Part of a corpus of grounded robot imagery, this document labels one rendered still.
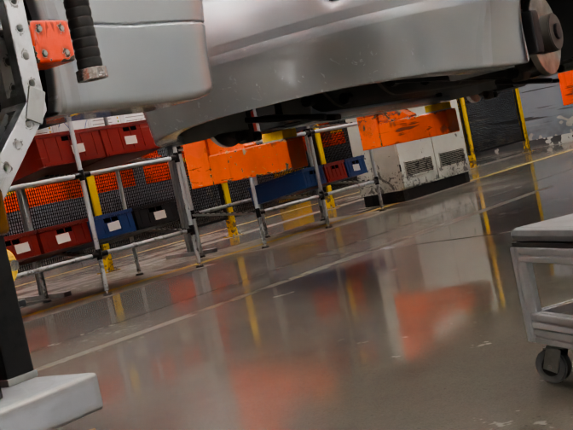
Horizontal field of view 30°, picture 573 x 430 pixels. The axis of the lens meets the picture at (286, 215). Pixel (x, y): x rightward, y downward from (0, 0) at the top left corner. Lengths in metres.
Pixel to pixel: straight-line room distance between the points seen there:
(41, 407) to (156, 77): 1.37
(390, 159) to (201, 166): 3.75
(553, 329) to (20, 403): 1.58
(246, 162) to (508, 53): 2.10
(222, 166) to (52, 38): 3.99
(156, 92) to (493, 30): 2.00
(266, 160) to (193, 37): 3.36
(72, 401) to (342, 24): 3.06
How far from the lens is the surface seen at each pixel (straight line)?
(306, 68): 3.90
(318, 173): 8.07
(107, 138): 6.73
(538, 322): 2.31
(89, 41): 1.55
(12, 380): 0.90
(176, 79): 2.17
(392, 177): 9.37
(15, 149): 1.71
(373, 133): 7.44
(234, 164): 5.71
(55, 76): 1.94
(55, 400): 0.84
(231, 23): 4.04
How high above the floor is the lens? 0.58
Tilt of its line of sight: 3 degrees down
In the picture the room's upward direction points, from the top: 12 degrees counter-clockwise
